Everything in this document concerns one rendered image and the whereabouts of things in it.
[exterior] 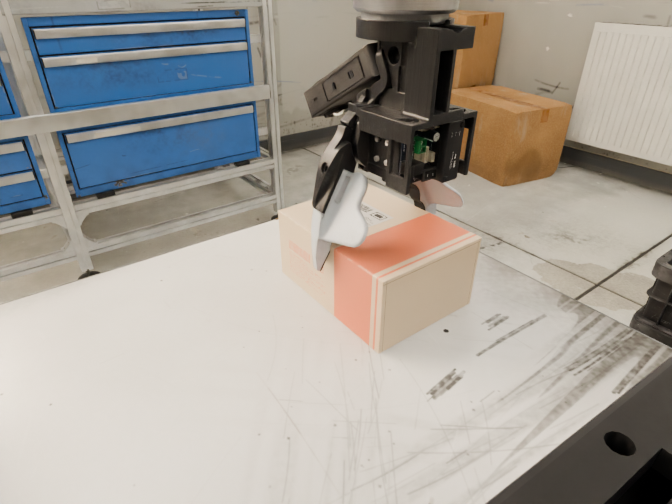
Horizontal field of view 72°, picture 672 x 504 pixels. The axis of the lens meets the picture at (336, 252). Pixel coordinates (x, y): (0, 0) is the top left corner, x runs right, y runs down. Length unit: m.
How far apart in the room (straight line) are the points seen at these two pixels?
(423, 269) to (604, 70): 2.61
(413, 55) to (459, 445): 0.27
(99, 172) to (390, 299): 1.54
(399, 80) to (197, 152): 1.58
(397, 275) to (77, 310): 0.31
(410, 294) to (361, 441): 0.12
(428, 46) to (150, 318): 0.34
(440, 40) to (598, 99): 2.64
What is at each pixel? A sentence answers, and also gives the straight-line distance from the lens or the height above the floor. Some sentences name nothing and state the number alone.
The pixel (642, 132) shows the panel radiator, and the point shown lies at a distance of 2.89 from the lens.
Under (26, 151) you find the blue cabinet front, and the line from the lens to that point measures 1.79.
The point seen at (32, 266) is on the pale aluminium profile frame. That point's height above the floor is 0.12.
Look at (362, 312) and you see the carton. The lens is 0.40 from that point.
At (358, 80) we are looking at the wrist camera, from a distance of 0.39.
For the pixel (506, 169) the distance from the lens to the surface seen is 2.64.
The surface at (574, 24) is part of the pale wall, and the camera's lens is 3.15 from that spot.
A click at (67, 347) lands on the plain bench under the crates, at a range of 0.47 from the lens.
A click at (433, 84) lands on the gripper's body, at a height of 0.92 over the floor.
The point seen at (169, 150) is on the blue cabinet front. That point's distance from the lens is 1.87.
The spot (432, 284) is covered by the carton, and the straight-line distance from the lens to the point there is 0.41.
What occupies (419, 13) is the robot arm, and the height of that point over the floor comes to 0.96.
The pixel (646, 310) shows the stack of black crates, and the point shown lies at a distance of 0.93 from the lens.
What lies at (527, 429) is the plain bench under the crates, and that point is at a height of 0.70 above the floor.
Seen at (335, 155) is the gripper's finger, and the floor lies 0.86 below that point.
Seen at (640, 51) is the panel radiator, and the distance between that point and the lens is 2.87.
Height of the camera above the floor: 0.98
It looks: 31 degrees down
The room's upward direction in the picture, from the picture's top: straight up
